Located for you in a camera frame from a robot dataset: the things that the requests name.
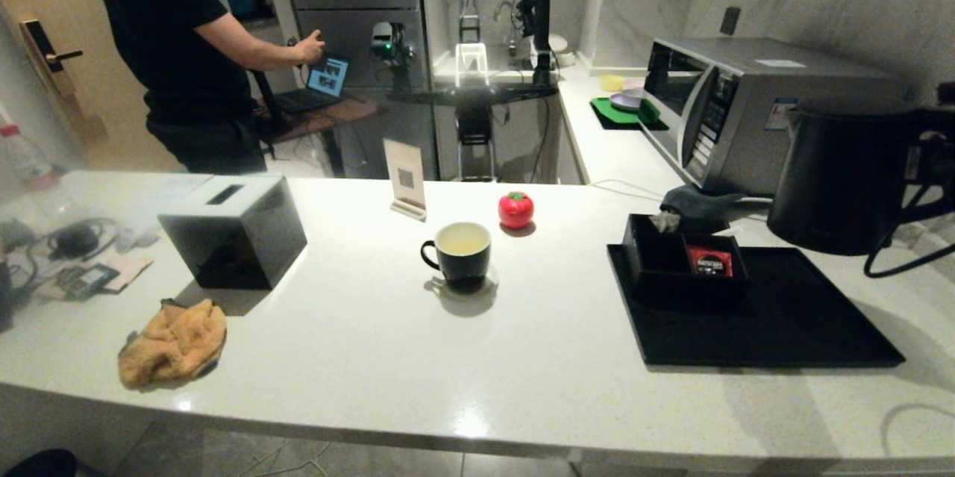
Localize chrome kitchen faucet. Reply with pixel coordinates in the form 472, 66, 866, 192
492, 1, 520, 58

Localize clear bottle red cap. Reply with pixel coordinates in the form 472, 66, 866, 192
0, 124, 59, 193

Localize orange crumpled cloth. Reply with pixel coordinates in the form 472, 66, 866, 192
119, 299, 228, 389

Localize black compartment organizer box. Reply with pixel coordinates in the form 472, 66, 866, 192
624, 213, 751, 300

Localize robot torso column lit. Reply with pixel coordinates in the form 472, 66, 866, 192
454, 0, 498, 184

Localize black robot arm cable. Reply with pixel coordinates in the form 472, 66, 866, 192
864, 186, 955, 278

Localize black door lock handle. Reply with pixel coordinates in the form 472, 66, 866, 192
19, 18, 83, 97

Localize thin white cable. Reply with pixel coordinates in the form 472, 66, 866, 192
588, 180, 665, 202

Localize black mug white inside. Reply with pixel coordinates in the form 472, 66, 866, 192
420, 222, 492, 291

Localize green silicone mat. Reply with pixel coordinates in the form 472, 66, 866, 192
589, 97, 669, 132

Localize pink paper card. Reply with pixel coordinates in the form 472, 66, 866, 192
104, 257, 155, 291

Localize black rectangular tray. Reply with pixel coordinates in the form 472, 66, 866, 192
606, 244, 905, 368

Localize red tomato-shaped timer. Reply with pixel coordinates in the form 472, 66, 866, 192
498, 192, 534, 230

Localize black electric kettle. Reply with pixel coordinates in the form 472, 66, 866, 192
767, 105, 955, 256

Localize silver microwave oven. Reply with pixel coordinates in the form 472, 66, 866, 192
642, 37, 909, 196

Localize black tissue box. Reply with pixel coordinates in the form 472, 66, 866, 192
158, 175, 308, 291

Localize open black laptop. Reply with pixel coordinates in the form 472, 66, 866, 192
276, 57, 350, 116

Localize person in black shirt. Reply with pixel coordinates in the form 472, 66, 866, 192
93, 0, 327, 175

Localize red coffee sachet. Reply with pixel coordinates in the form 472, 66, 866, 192
688, 246, 736, 279

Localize brown wooden desk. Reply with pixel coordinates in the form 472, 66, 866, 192
257, 96, 381, 179

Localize QR code sign stand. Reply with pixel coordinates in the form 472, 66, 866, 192
383, 139, 428, 223

